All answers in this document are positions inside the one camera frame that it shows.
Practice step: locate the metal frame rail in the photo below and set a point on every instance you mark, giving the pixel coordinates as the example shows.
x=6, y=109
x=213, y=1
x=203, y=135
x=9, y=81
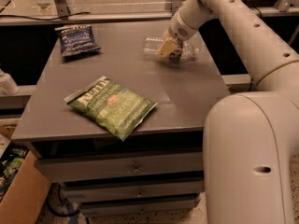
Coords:
x=26, y=12

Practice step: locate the cardboard box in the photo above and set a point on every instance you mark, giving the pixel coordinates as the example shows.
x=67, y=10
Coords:
x=25, y=196

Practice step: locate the white pipe left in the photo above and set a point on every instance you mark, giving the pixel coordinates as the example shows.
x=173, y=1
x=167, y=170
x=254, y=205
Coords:
x=8, y=84

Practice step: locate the green jalapeno chips bag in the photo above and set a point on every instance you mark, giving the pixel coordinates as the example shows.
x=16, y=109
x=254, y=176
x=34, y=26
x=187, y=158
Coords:
x=111, y=106

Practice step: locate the grey drawer cabinet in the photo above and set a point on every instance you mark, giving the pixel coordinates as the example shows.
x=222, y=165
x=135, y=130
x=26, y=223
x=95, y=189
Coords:
x=159, y=165

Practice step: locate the blue vinegar chips bag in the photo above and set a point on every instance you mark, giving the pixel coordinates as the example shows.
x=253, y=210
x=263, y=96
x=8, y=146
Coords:
x=76, y=39

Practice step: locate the clear plastic water bottle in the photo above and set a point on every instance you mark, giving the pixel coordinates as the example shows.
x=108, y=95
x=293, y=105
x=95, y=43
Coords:
x=184, y=52

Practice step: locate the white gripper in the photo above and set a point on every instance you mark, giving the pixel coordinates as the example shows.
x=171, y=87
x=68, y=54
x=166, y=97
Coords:
x=178, y=32

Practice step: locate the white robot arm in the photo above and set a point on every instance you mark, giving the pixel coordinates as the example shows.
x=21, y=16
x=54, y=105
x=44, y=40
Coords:
x=249, y=137

